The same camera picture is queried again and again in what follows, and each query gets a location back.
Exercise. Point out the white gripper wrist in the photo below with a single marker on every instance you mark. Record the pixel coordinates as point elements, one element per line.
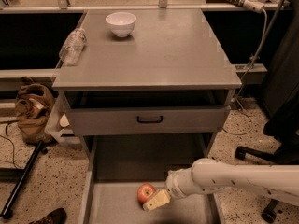
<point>174,184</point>

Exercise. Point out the red apple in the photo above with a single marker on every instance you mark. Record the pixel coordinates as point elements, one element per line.
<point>145,191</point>

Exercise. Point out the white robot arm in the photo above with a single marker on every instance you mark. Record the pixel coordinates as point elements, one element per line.
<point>207,176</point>

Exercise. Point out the grey open middle drawer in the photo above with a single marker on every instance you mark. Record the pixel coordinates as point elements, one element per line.
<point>119,165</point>

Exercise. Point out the grey top drawer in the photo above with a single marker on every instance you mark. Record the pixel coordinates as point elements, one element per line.
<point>118,121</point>

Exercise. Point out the grey drawer cabinet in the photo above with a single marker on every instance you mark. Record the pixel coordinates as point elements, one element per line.
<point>171,59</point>

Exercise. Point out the dark shoe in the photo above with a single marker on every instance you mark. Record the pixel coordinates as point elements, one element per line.
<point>57,216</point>

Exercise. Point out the clear plastic storage bin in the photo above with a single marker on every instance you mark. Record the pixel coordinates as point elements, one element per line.
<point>58,126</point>

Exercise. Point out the black metal pole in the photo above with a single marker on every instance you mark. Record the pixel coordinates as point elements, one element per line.
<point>20,175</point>

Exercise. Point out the brown backpack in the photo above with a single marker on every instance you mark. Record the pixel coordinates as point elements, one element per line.
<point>33,106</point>

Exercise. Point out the clear plastic water bottle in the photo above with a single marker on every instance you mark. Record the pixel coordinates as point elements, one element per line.
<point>73,46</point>

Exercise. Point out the white ceramic bowl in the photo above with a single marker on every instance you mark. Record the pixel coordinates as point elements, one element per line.
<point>121,24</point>

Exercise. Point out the black drawer handle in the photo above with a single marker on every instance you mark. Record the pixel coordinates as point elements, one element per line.
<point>149,120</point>

